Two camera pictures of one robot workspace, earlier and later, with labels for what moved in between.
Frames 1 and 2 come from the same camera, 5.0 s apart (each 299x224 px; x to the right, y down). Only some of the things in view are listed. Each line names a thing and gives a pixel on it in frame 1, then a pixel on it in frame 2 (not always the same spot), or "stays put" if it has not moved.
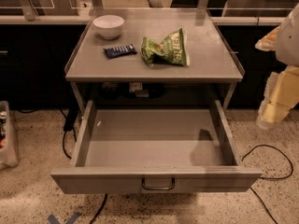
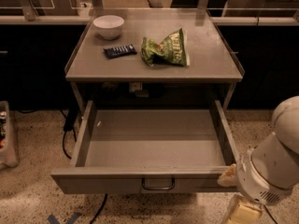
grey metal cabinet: x=153 y=54 stays put
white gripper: x=290 y=44 -> x=256 y=181
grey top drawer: x=140 y=151 stays put
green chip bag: x=170 y=50 stays put
